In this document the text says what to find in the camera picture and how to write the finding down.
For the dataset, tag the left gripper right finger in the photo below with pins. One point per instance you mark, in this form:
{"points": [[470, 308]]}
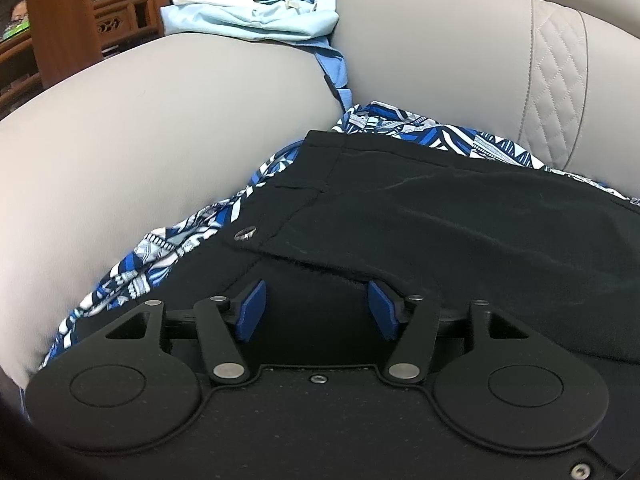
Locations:
{"points": [[514, 390]]}

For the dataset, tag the light blue clothes pile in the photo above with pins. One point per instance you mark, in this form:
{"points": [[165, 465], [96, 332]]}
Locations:
{"points": [[303, 24]]}

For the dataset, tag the blue white patterned cloth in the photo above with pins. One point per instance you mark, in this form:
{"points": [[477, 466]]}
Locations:
{"points": [[150, 261]]}

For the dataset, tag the beige leather sofa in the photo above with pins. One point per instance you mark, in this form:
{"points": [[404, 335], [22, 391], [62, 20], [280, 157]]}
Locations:
{"points": [[142, 140]]}

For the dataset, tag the brown wooden cabinet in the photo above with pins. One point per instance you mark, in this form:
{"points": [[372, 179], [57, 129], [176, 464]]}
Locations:
{"points": [[46, 41]]}

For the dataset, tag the black pants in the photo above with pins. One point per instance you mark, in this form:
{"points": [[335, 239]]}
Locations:
{"points": [[559, 255]]}

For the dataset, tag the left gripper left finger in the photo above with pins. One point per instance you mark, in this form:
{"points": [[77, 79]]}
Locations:
{"points": [[142, 375]]}

